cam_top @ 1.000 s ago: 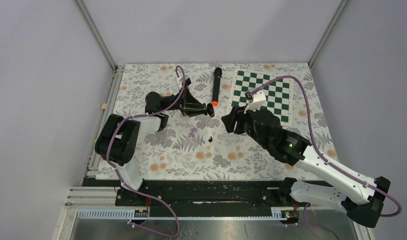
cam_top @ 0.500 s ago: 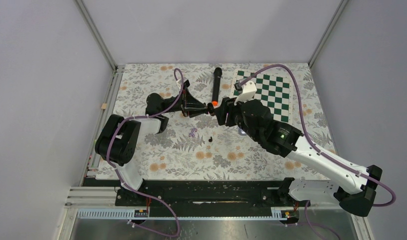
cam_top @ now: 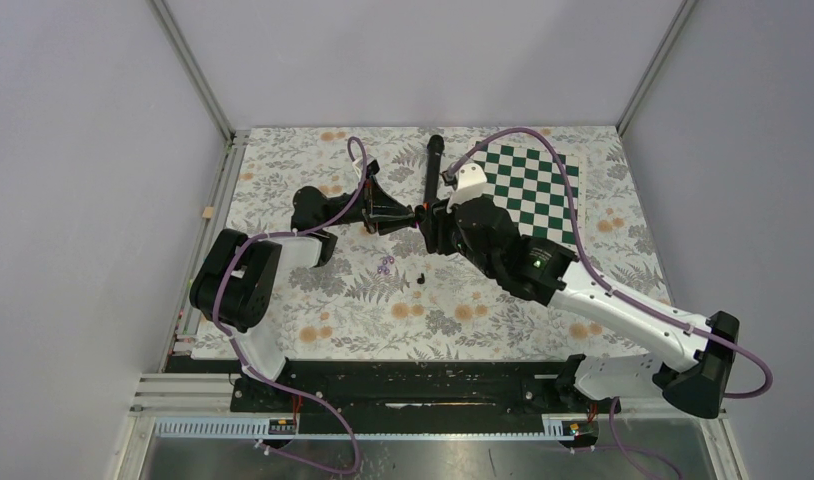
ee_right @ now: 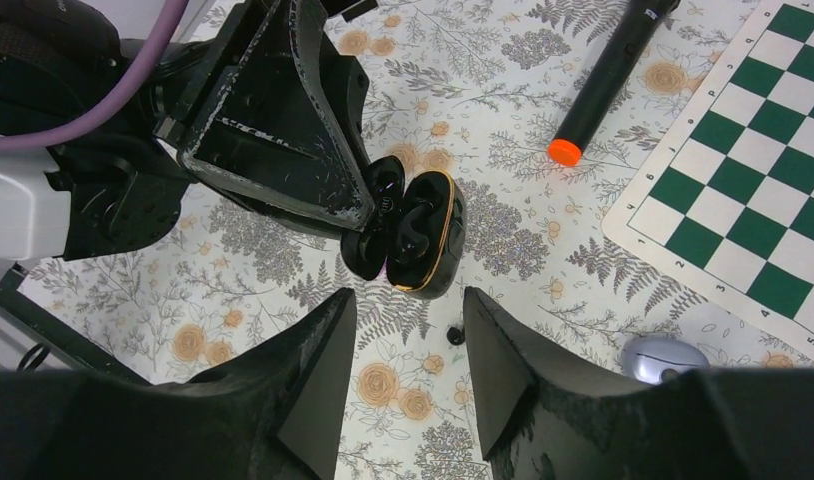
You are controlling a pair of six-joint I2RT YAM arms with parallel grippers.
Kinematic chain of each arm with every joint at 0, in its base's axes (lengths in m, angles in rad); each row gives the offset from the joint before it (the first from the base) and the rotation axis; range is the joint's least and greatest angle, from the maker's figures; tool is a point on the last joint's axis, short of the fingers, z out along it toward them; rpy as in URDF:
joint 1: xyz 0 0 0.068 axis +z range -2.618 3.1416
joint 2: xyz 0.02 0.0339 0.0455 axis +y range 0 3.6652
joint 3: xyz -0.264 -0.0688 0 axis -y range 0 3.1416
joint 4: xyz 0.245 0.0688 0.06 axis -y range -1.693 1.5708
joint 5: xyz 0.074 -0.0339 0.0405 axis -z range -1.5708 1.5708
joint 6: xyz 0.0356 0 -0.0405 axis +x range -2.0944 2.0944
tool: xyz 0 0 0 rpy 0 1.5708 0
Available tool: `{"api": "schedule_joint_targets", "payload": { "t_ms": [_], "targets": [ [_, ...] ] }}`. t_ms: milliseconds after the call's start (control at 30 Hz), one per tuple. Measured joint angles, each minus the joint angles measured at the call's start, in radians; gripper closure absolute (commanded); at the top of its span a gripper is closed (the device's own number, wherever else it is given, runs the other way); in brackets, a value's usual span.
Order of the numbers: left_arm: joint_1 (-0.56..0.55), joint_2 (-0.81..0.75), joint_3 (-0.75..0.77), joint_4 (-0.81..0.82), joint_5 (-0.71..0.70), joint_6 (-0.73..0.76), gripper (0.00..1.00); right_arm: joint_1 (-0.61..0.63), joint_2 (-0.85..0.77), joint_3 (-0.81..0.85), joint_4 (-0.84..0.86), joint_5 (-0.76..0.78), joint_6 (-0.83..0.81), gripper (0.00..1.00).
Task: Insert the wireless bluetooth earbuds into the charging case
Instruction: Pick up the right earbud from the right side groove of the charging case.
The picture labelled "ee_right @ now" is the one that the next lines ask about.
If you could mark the black earbud charging case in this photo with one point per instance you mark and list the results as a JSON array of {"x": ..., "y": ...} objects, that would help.
[{"x": 370, "y": 252}]

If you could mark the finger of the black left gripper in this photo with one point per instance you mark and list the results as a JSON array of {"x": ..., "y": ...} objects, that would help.
[
  {"x": 247, "y": 121},
  {"x": 342, "y": 83}
]

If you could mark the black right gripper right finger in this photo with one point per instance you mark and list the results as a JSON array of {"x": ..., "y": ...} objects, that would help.
[{"x": 544, "y": 412}]

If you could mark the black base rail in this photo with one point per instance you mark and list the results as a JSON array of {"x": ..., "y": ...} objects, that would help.
[{"x": 76, "y": 350}]

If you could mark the green white chessboard mat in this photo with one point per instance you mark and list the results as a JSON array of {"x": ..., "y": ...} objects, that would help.
[{"x": 724, "y": 204}]

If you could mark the black wireless earbud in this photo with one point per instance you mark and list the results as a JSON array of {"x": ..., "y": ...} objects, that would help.
[
  {"x": 411, "y": 237},
  {"x": 455, "y": 336}
]

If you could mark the black microphone orange end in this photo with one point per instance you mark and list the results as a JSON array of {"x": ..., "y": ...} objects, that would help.
[{"x": 634, "y": 31}]

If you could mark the silver computer mouse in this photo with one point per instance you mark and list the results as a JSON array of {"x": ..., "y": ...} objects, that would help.
[{"x": 654, "y": 360}]

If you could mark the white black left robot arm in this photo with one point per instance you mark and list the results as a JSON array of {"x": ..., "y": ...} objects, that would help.
[{"x": 101, "y": 136}]

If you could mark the floral tablecloth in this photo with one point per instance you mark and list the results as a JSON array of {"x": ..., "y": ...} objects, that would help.
[{"x": 469, "y": 93}]

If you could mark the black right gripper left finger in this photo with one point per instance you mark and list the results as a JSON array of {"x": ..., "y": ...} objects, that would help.
[{"x": 272, "y": 412}]

